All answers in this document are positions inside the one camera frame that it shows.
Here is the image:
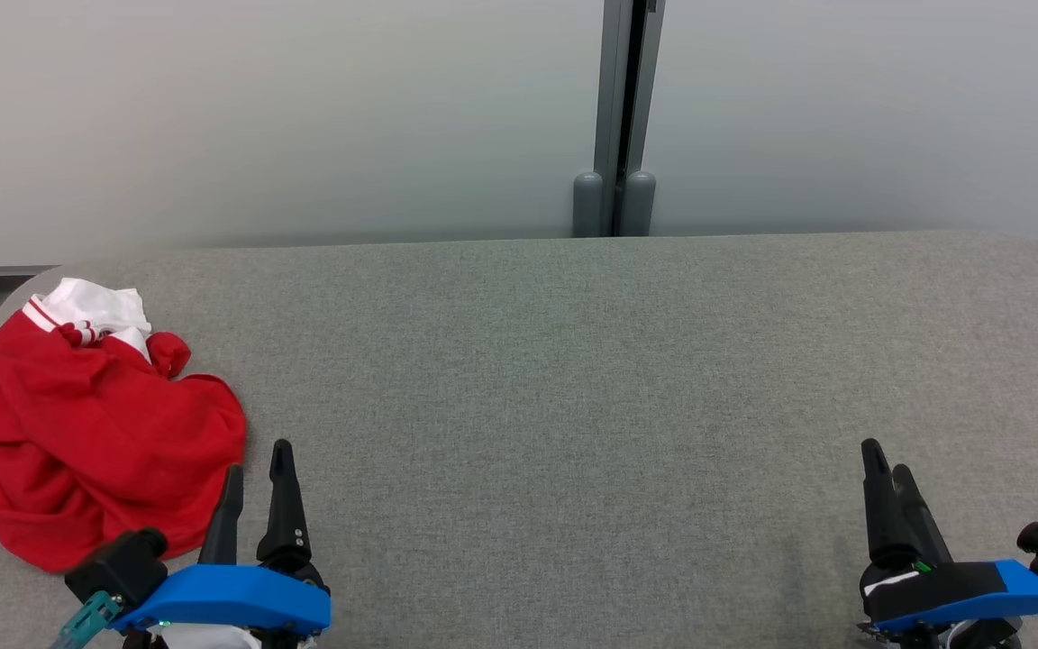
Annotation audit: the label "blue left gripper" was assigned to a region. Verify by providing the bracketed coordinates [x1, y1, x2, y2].
[109, 439, 333, 637]

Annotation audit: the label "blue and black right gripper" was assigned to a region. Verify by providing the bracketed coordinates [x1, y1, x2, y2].
[859, 439, 1038, 635]

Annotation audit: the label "red shirt with striped cuffs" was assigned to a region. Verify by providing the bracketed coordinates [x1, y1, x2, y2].
[0, 315, 248, 574]

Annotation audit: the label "red shorts with white band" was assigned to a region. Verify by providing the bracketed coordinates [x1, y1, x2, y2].
[22, 278, 194, 379]

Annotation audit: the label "teal cable connector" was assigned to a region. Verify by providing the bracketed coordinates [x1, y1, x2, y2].
[50, 591, 123, 649]

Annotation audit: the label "grey partition post with two feet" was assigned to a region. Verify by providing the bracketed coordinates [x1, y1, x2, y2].
[572, 0, 667, 239]

